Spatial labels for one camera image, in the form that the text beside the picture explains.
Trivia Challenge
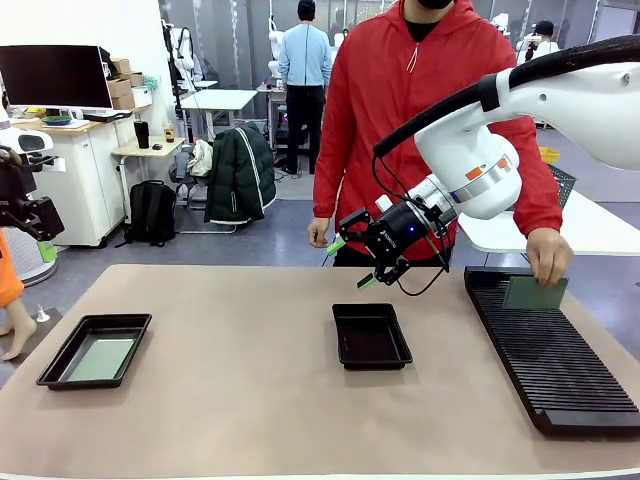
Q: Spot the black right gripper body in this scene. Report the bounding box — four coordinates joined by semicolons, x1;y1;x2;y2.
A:
369;199;444;262

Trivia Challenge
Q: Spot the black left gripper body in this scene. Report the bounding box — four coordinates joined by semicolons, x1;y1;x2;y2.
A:
0;149;38;202

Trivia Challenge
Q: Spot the black ESD tray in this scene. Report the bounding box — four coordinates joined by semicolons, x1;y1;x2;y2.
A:
35;313;153;392
331;302;414;371

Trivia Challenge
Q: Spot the red-sleeved right forearm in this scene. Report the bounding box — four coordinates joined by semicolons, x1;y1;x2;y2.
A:
312;144;351;221

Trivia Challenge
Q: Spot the red-sleeved left forearm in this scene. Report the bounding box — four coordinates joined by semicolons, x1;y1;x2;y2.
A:
512;149;564;239

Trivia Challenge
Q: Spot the person's right hand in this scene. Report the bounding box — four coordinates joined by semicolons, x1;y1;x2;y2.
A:
306;217;332;249

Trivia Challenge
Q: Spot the person's left hand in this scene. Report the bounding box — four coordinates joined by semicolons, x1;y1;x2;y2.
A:
525;227;575;287

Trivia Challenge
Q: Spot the white cylindrical air purifier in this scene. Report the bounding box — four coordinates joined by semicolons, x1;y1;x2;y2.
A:
7;227;57;287

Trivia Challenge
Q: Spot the white cabinet with wood top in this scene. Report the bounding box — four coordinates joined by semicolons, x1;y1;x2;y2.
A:
24;117;135;249

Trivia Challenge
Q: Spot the orange garment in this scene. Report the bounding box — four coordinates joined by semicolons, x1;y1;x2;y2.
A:
0;229;25;309

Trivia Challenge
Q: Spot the black backpack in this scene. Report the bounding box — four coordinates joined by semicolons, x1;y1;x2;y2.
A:
115;179;177;248

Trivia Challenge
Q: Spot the black computer monitor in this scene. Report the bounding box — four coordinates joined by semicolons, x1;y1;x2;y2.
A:
0;44;115;110

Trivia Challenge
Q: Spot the black keyboard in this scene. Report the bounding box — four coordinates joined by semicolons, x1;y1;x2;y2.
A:
82;109;134;123

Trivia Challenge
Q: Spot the mannequin leg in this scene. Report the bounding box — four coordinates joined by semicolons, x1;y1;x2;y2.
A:
0;299;39;362

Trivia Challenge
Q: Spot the small light wood desk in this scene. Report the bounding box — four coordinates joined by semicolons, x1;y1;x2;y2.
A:
110;137;186;224

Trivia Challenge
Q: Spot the dark green padded jacket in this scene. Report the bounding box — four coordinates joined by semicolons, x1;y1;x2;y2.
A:
203;122;278;225

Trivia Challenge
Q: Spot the person in red jacket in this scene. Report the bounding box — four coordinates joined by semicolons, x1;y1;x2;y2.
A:
312;0;564;267

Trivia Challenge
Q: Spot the white cloth on chair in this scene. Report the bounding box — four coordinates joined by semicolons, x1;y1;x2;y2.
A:
188;138;215;177

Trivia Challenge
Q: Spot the person in light blue shirt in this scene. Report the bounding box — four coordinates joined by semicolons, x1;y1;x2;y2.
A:
277;0;334;175

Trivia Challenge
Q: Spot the grey mesh basket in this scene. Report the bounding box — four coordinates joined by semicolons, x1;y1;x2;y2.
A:
547;163;577;210

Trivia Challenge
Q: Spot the white background desk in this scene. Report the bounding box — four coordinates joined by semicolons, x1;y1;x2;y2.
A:
179;88;259;142

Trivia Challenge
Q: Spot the black slotted board rack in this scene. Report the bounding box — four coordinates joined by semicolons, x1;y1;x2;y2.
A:
463;266;640;437

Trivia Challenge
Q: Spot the white side table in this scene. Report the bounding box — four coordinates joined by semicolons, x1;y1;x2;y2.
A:
457;189;640;257

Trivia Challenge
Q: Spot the person in white coat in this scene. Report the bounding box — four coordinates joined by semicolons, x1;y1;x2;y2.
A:
517;20;560;66

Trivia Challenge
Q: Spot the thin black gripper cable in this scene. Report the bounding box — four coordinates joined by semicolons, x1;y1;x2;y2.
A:
372;154;457;297

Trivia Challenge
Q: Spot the black right arm cable sleeve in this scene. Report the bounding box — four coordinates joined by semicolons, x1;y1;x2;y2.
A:
373;34;640;159

